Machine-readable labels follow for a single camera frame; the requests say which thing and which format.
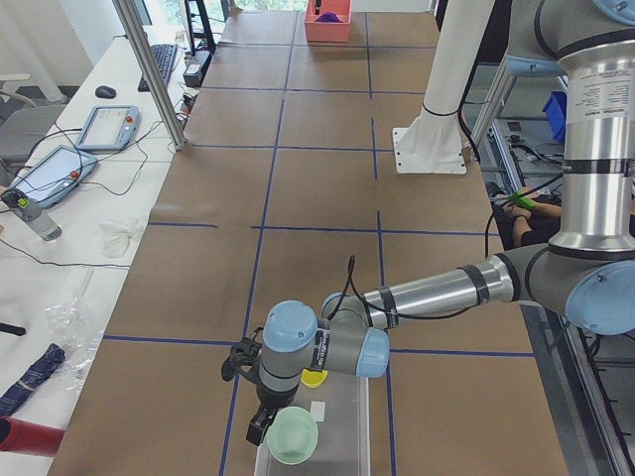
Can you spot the aluminium frame post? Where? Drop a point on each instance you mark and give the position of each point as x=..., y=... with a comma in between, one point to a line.
x=130, y=20

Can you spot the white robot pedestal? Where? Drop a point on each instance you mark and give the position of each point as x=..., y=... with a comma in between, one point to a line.
x=432, y=143

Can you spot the light green bowl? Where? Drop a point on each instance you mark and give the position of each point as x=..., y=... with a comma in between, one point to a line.
x=292, y=438

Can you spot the clear plastic bin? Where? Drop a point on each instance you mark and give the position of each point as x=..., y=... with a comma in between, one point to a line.
x=340, y=408

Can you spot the black box device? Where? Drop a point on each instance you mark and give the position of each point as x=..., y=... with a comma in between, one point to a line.
x=197, y=69

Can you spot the crumpled clear plastic wrap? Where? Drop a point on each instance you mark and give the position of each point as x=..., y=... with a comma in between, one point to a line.
x=78, y=331

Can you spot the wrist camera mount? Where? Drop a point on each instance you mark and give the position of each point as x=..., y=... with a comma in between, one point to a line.
x=243, y=359

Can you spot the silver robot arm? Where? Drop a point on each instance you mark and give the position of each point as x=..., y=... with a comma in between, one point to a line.
x=585, y=272

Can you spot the red cylinder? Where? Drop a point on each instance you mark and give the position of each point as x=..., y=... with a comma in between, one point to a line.
x=29, y=438

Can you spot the pink plastic tray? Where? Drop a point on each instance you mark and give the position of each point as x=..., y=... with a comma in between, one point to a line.
x=328, y=32

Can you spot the clear water bottle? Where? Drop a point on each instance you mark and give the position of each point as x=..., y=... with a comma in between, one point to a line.
x=31, y=214

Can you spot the yellow paper cup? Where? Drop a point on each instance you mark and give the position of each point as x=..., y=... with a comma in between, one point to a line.
x=313, y=379

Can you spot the near teach pendant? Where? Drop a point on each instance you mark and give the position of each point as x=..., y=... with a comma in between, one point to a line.
x=50, y=180

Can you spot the far teach pendant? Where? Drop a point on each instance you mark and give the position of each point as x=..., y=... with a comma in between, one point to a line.
x=108, y=128

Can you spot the seated person in black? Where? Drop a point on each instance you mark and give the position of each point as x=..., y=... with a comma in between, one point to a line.
x=519, y=226

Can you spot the folded blue umbrella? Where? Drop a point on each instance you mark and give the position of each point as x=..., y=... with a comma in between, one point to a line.
x=34, y=377

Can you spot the green handled tool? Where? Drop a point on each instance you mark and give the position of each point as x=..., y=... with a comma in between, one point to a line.
x=521, y=200

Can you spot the black keyboard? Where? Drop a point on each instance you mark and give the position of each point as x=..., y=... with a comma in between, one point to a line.
x=165, y=56

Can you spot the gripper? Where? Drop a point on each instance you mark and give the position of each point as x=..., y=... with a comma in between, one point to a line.
x=274, y=396

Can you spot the teach pendant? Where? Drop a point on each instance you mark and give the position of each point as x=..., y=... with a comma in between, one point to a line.
x=108, y=128
x=50, y=180

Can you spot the purple microfiber cloth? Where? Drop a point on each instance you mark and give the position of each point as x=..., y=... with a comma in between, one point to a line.
x=328, y=17

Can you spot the crumpled white tissue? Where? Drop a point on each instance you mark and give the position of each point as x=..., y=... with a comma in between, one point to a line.
x=116, y=235

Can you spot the black computer mouse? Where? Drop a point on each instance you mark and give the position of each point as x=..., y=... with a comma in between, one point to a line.
x=105, y=92

